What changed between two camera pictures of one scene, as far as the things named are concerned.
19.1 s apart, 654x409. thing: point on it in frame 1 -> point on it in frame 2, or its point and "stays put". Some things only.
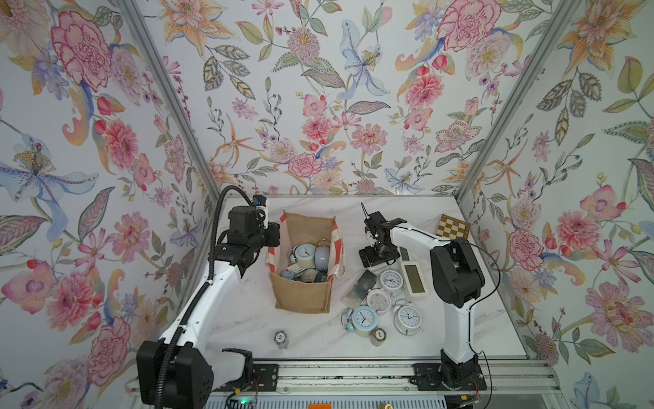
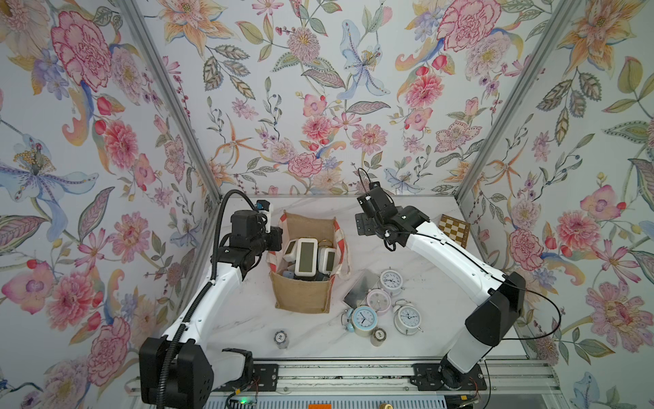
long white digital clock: x=415 y=279 -> x=306 y=258
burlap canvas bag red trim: x=295 y=227 stays put
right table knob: x=378 y=336 stays put
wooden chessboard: x=451 y=228 stays put
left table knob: x=280 y=337 stays put
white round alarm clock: x=391 y=281 stays put
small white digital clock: x=404 y=254 -> x=291 y=251
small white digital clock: x=379 y=267 -> x=327 y=260
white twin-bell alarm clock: x=407 y=317 stays put
